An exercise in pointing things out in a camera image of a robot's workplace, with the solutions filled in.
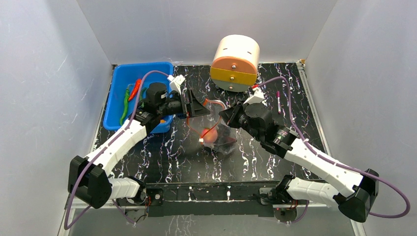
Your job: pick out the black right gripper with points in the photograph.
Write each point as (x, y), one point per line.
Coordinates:
(235, 115)

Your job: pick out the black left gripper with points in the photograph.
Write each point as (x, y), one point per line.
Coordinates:
(196, 109)

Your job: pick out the dark grape bunch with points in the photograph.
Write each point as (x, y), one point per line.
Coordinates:
(225, 141)

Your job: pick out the clear zip top bag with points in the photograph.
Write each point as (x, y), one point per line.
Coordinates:
(213, 120)

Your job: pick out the peach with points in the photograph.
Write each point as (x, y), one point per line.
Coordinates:
(209, 135)

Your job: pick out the red chili pepper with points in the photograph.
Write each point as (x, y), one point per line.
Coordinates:
(135, 90)

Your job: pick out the long green chili pepper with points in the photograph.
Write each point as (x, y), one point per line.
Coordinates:
(127, 95)

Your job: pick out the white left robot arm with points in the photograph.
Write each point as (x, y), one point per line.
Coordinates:
(89, 178)

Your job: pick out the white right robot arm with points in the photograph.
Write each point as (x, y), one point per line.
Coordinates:
(351, 192)

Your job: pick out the round drawer cabinet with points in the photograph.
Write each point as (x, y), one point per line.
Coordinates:
(235, 64)

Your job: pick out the pink white marker pen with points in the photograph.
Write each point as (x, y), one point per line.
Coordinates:
(278, 102)

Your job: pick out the black base bar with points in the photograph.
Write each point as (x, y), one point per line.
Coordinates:
(259, 198)

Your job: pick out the blue plastic bin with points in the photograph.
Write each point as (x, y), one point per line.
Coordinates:
(124, 77)

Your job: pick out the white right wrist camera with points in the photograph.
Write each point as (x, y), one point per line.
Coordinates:
(256, 97)

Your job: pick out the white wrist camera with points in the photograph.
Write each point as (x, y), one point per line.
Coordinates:
(176, 82)
(256, 97)

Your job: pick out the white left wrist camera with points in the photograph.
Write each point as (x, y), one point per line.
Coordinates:
(176, 82)

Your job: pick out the aluminium frame rail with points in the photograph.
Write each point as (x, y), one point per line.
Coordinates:
(357, 227)

